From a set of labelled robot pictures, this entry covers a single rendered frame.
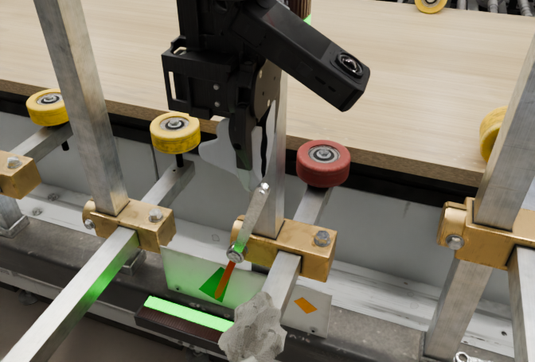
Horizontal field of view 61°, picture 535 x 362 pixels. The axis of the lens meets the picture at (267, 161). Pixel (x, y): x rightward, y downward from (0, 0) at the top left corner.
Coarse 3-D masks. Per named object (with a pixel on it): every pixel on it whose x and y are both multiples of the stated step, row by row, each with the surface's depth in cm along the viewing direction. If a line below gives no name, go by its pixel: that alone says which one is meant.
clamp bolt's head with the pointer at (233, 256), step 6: (246, 246) 60; (228, 252) 60; (234, 252) 59; (246, 252) 61; (228, 258) 60; (234, 258) 60; (240, 258) 60; (228, 264) 63; (234, 264) 63; (228, 270) 64; (222, 276) 65; (228, 276) 65; (222, 282) 66; (222, 288) 67; (216, 294) 69
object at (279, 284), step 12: (312, 192) 68; (324, 192) 68; (300, 204) 66; (312, 204) 66; (324, 204) 69; (300, 216) 64; (312, 216) 64; (276, 264) 57; (288, 264) 57; (300, 264) 59; (276, 276) 55; (288, 276) 55; (264, 288) 54; (276, 288) 54; (288, 288) 54; (276, 300) 53; (288, 300) 56; (240, 360) 47; (252, 360) 47
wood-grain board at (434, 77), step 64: (0, 0) 128; (128, 0) 128; (320, 0) 128; (0, 64) 94; (128, 64) 94; (384, 64) 94; (448, 64) 94; (512, 64) 94; (320, 128) 75; (384, 128) 75; (448, 128) 75
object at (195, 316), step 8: (144, 304) 71; (152, 304) 71; (160, 304) 71; (168, 304) 71; (176, 304) 71; (168, 312) 70; (176, 312) 70; (184, 312) 70; (192, 312) 70; (200, 312) 70; (192, 320) 69; (200, 320) 69; (208, 320) 69; (216, 320) 69; (224, 320) 69; (216, 328) 68; (224, 328) 68
